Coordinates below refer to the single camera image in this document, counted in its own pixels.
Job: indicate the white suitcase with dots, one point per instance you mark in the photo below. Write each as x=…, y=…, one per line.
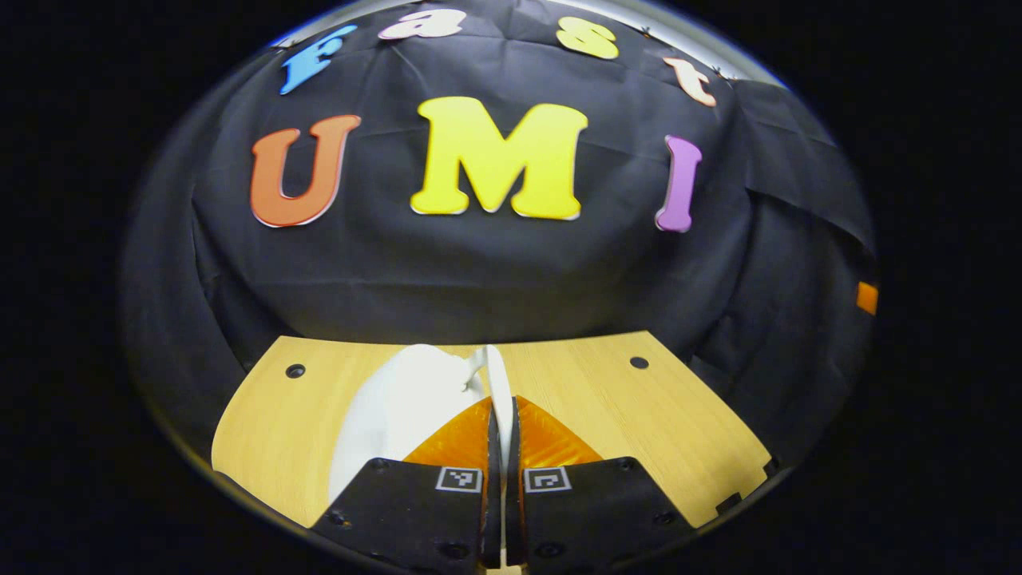
x=399, y=407

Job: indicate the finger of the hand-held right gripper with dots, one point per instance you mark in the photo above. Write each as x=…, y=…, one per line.
x=867, y=298

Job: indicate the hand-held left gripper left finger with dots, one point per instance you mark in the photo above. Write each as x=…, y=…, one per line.
x=492, y=511

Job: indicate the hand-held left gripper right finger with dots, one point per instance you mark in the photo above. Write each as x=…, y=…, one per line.
x=514, y=511

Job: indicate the black backdrop cloth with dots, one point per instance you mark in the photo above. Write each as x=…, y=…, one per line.
x=495, y=271

